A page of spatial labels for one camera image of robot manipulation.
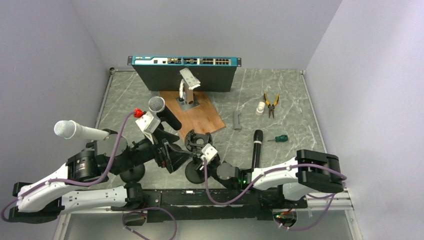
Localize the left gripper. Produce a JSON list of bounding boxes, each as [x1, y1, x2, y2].
[[113, 127, 195, 176]]

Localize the shock mount mic stand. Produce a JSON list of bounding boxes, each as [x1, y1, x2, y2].
[[184, 129, 213, 184]]

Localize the black mic stand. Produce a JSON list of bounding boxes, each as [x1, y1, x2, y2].
[[119, 163, 146, 184]]

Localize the silver head black microphone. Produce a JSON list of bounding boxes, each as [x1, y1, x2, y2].
[[148, 96, 182, 131]]

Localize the slim black microphone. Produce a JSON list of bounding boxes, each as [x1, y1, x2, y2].
[[251, 129, 263, 169]]

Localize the white microphone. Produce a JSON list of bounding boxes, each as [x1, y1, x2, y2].
[[53, 120, 109, 141]]

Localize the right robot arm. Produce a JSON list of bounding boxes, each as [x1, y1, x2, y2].
[[204, 149, 347, 208]]

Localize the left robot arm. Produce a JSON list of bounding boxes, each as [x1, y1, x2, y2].
[[1, 130, 193, 224]]

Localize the grey plastic tube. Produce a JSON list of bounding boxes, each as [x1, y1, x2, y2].
[[232, 110, 242, 130]]

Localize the wooden board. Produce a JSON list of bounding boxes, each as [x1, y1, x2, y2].
[[159, 91, 226, 141]]

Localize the white pipe fitting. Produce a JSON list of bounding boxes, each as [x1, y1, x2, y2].
[[255, 101, 266, 116]]

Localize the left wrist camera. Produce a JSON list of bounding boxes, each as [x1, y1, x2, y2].
[[135, 111, 161, 136]]

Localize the metal bracket fixture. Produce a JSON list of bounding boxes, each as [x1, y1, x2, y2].
[[176, 68, 201, 112]]

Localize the black front rail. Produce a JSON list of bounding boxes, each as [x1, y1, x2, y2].
[[136, 187, 308, 223]]

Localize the blue network switch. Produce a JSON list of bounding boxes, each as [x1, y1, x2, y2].
[[127, 55, 242, 92]]

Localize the green handled screwdriver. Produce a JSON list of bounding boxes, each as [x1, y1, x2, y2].
[[268, 134, 289, 143]]

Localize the yellow handled pliers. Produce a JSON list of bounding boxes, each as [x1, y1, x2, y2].
[[263, 92, 280, 119]]

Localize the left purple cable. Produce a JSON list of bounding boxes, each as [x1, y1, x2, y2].
[[0, 108, 178, 240]]

